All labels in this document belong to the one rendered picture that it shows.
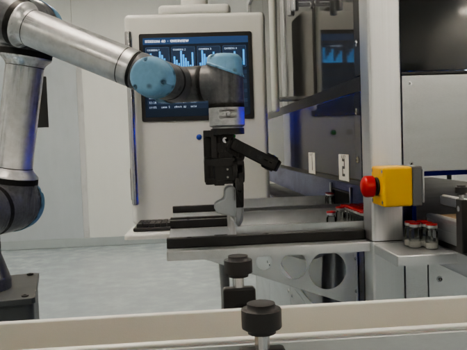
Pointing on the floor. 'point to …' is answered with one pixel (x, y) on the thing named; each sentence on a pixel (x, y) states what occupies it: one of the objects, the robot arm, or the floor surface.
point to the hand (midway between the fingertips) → (240, 222)
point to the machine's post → (381, 137)
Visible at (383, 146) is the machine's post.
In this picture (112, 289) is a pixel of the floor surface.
